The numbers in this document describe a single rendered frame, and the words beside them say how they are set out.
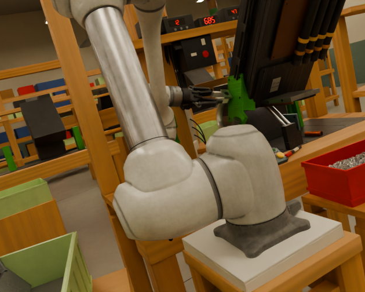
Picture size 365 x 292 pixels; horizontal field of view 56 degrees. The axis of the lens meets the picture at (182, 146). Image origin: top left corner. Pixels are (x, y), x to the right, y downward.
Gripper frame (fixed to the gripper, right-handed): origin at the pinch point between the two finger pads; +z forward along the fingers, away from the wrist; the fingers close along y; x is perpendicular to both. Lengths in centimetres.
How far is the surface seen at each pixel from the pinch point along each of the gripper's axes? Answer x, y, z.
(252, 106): -3.2, -10.1, 10.9
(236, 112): 0.8, -9.6, 4.4
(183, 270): 146, -22, 17
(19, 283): 12, -65, -84
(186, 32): -12.2, 33.0, -10.0
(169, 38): -9.8, 30.5, -18.7
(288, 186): 2, -50, 10
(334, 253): -30, -89, -20
